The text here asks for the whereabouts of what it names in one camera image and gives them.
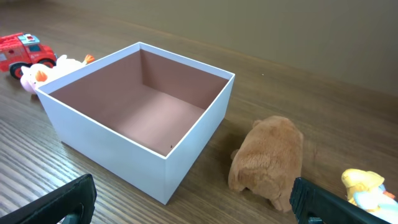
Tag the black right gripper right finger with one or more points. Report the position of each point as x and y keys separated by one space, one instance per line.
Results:
x=313 y=204

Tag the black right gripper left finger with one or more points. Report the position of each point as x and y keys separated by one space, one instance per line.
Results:
x=74 y=202

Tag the brown plush animal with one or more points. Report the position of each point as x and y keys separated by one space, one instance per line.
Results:
x=268 y=161

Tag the yellow white plush duck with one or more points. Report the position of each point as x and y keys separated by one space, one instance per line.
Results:
x=366 y=190

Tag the pink white plush duck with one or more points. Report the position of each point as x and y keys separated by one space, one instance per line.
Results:
x=39 y=74

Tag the red toy fire truck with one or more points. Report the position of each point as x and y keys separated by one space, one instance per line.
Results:
x=23 y=49

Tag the white square cardboard box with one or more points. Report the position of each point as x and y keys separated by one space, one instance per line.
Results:
x=143 y=113

